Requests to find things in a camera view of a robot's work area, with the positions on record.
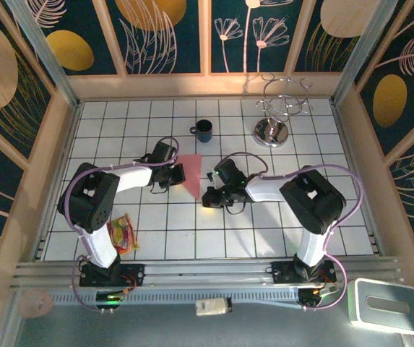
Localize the pink cloth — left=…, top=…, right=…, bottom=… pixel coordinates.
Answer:
left=178, top=154, right=203, bottom=200

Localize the dark blue mug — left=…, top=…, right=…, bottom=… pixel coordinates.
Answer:
left=189, top=119, right=214, bottom=143

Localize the colourful snack packet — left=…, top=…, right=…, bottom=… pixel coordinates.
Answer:
left=105, top=213, right=140, bottom=256

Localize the chrome mug tree stand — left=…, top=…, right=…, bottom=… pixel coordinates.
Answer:
left=251, top=73, right=314, bottom=148

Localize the small white box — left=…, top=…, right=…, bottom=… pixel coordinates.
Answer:
left=194, top=297, right=233, bottom=317

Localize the right control board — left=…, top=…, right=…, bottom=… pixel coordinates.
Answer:
left=298, top=283, right=340, bottom=308

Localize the control board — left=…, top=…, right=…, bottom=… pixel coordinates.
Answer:
left=298, top=283, right=340, bottom=308
left=95, top=288, right=126, bottom=312

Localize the left control board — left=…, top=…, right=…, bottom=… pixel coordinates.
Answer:
left=95, top=288, right=126, bottom=312

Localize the round wooden disc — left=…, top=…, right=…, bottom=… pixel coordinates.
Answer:
left=17, top=291, right=54, bottom=319

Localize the aluminium mounting rail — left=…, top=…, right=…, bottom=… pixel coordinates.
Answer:
left=9, top=254, right=406, bottom=290

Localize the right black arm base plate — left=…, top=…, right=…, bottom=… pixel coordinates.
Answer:
left=271, top=258, right=337, bottom=286

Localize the grey slotted cable duct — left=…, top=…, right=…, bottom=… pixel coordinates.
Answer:
left=49, top=288, right=301, bottom=307

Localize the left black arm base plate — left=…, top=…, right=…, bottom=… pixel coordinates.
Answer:
left=79, top=262, right=146, bottom=288

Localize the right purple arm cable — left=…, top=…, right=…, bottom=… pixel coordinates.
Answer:
left=224, top=151, right=363, bottom=312

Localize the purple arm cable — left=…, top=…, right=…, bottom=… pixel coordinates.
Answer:
left=65, top=137, right=181, bottom=312
left=224, top=151, right=363, bottom=312

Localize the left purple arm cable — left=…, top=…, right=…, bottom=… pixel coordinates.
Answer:
left=65, top=137, right=181, bottom=312

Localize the aluminium frame post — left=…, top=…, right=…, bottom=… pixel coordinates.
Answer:
left=331, top=0, right=399, bottom=106
left=6, top=0, right=82, bottom=108

